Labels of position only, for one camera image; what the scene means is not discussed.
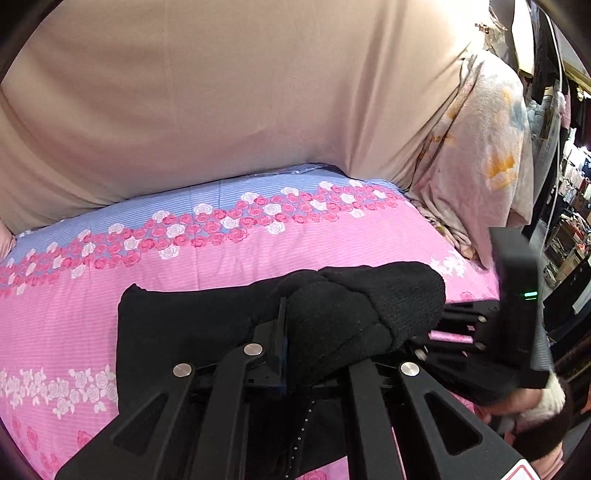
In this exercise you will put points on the beige cloth backdrop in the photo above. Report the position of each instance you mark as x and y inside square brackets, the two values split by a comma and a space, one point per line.
[207, 101]

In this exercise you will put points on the pale floral blanket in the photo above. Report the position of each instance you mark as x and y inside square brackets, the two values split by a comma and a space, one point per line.
[485, 138]

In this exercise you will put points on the hanging clothes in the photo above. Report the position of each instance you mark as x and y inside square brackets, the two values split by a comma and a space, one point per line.
[549, 69]

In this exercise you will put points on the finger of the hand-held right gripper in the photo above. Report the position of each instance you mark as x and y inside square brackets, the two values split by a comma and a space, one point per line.
[448, 355]
[471, 316]

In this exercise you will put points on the black pants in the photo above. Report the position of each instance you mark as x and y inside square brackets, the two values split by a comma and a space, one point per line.
[184, 332]

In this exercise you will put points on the cluttered shelf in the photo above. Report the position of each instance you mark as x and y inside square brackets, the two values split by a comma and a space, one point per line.
[572, 221]

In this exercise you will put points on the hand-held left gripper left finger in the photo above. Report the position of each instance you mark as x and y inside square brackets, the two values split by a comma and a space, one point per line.
[231, 392]

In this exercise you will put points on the person's right hand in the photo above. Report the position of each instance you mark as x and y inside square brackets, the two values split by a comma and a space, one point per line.
[510, 406]

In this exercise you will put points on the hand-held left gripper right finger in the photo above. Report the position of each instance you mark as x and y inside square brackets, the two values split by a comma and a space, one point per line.
[369, 401]

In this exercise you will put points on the pink rose print bedsheet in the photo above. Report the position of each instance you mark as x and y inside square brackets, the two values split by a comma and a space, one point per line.
[231, 263]

